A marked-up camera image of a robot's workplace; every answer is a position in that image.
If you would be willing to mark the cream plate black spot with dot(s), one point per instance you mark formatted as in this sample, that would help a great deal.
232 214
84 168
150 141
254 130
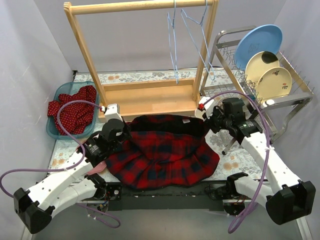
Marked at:
258 65

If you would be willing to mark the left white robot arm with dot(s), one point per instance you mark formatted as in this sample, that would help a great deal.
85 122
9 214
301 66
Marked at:
37 205

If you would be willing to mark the wooden clothes rack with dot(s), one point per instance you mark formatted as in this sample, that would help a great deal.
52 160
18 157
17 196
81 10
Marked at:
133 36

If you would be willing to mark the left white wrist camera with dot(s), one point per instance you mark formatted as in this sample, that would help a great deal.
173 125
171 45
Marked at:
110 112

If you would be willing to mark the pink polka dot plate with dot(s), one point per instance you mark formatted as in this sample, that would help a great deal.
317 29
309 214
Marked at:
97 169

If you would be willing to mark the blue plate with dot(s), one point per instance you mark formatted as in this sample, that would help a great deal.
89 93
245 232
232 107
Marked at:
263 38

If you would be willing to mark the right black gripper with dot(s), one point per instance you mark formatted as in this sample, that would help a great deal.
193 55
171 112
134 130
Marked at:
211 123

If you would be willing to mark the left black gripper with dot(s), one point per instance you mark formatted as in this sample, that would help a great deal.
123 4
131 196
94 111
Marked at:
125 128

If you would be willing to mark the metal dish rack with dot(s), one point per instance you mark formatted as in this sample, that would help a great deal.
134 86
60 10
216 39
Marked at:
224 47

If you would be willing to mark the red polka dot cloth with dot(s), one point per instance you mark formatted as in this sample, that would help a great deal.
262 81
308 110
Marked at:
76 116

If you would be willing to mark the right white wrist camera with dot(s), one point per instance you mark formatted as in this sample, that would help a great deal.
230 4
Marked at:
206 105

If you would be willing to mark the cream plate floral print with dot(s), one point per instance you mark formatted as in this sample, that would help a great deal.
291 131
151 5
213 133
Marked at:
275 82

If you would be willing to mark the floral table mat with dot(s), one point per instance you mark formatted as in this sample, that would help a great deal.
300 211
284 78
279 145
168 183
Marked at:
237 159

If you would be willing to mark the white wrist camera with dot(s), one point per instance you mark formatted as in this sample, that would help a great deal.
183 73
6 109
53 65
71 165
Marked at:
206 105
110 112

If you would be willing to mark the teal plastic basket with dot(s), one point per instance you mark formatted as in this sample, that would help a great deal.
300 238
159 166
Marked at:
71 88

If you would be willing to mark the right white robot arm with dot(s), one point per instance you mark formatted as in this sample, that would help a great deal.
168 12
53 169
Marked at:
287 197

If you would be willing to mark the red plaid skirt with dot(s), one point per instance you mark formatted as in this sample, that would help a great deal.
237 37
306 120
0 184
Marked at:
164 150

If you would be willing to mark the white mug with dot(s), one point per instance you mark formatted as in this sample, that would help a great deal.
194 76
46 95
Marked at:
198 114

